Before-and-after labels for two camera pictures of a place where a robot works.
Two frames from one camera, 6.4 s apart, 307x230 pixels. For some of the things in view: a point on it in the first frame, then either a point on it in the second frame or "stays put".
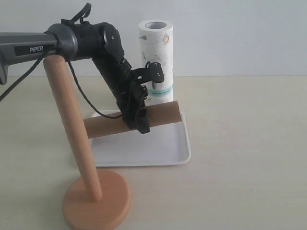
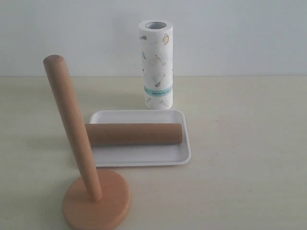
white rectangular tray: x=168 y=144 stays put
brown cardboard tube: x=158 y=114 → x=111 y=134
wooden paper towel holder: x=97 y=200 stays put
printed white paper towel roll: x=156 y=44 stays put
